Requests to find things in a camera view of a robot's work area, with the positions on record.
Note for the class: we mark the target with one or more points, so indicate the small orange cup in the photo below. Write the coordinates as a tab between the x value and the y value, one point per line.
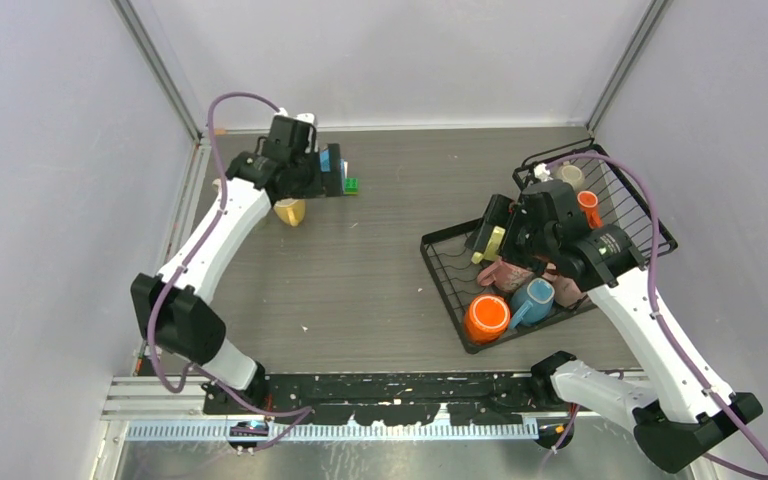
589	204

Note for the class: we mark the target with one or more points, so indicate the aluminium rail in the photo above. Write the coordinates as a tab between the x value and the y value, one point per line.
336	408

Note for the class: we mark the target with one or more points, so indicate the yellow mug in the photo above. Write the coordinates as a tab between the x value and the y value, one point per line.
291	211

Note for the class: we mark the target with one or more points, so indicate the blue mug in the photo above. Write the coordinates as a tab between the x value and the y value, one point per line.
531	303

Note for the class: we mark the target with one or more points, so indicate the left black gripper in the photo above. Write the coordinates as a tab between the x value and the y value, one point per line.
316	189

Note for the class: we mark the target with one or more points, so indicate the light pink mug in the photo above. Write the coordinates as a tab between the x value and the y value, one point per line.
567	293

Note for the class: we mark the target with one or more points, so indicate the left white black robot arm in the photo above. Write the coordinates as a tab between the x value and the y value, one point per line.
173	306

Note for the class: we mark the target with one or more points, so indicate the lime green mug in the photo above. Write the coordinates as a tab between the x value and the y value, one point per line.
487	245

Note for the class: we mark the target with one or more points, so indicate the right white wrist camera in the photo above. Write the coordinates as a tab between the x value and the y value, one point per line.
542	173

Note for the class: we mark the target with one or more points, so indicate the orange mug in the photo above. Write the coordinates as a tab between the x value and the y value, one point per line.
487	318

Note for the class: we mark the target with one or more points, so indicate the small beige cup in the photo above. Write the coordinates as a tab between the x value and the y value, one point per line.
570	174

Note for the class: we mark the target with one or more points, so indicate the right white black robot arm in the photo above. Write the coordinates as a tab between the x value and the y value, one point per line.
687	409

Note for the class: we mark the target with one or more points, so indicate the black wire dish rack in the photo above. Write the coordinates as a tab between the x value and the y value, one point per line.
621	204

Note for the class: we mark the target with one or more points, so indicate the green toy brick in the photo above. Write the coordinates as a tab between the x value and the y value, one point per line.
350	186

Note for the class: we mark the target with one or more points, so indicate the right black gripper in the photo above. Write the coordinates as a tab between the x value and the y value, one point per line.
506	212

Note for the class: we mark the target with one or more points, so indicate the blue white toy house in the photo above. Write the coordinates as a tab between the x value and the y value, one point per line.
324	162

